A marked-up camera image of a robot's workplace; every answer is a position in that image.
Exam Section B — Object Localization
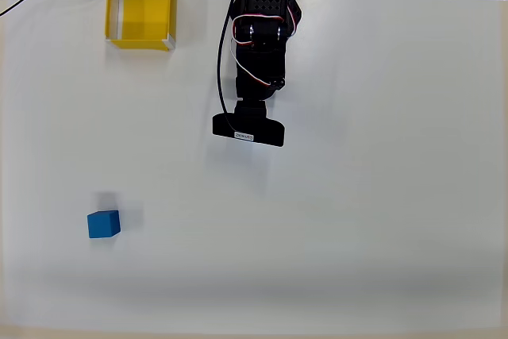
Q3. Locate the black webcam with white label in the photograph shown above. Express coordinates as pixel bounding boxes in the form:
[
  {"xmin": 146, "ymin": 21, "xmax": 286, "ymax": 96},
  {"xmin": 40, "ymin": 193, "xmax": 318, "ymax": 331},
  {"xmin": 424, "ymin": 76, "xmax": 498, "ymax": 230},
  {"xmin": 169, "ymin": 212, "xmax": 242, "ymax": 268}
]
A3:
[{"xmin": 211, "ymin": 99, "xmax": 287, "ymax": 148}]

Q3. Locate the yellow open box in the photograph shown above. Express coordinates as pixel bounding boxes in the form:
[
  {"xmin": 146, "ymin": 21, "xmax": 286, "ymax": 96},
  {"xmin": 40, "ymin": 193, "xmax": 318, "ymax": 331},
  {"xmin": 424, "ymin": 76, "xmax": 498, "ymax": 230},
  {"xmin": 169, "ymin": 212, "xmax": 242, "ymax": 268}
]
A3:
[{"xmin": 104, "ymin": 0, "xmax": 178, "ymax": 53}]

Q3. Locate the blue cube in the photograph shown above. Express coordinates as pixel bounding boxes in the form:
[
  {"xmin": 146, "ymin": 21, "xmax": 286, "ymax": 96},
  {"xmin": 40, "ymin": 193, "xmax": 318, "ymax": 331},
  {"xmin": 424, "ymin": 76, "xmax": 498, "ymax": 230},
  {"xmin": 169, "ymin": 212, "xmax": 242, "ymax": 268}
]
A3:
[{"xmin": 87, "ymin": 209, "xmax": 121, "ymax": 240}]

